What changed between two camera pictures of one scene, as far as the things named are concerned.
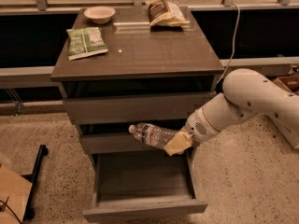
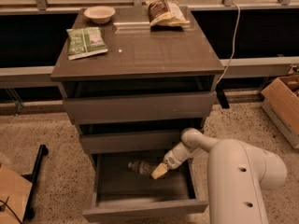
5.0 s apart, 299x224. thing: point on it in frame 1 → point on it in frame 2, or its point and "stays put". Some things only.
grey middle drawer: (119, 143) stays put
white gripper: (198, 127) → (171, 160)
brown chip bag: (163, 12) stays put
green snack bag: (84, 42) stays put
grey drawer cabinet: (119, 66) stays put
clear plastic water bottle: (152, 135) → (143, 167)
